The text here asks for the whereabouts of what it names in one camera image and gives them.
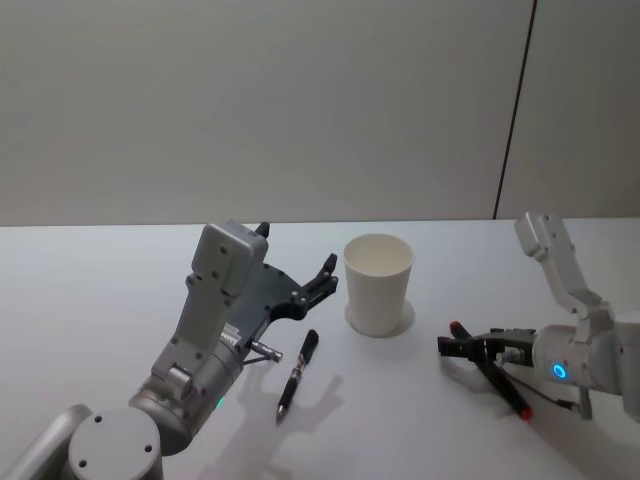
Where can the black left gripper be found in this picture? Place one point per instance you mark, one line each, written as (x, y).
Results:
(272, 295)

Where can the black pen with red ends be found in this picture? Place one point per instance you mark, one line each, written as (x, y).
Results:
(497, 377)

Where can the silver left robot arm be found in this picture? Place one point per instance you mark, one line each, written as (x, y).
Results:
(200, 320)

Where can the white paper cup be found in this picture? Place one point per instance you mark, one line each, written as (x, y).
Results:
(377, 285)

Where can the black pen with silver tip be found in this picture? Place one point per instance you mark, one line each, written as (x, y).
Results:
(297, 375)

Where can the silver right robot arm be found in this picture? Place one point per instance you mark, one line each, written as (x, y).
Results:
(590, 345)

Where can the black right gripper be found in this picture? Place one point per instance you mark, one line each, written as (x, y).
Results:
(515, 342)

